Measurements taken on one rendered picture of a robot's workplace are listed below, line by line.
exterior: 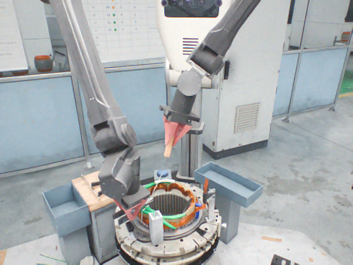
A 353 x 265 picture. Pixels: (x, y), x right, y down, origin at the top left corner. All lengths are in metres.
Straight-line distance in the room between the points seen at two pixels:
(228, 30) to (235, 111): 2.53
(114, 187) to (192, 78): 0.29
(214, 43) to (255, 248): 0.85
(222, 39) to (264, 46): 2.52
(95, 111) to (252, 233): 0.91
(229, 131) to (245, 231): 2.04
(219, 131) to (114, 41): 1.44
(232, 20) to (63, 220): 0.77
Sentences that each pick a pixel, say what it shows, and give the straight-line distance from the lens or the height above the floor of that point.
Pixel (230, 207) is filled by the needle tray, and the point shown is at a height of 0.97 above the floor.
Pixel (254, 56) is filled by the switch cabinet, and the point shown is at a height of 1.16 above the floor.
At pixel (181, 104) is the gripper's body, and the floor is 1.44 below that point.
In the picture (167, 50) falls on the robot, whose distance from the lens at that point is 1.12.
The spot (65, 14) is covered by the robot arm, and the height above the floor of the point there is 1.65.
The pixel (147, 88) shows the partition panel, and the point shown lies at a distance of 3.17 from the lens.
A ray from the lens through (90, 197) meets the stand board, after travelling 1.04.
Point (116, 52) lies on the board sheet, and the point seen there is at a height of 1.23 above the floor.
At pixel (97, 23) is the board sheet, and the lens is 2.89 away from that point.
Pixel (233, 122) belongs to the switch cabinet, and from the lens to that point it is 3.23.
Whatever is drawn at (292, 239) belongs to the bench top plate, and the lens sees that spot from 1.34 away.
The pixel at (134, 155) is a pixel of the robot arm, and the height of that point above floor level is 1.36.
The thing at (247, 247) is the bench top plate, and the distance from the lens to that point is 1.26.
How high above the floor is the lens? 1.68
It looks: 26 degrees down
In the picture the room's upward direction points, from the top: straight up
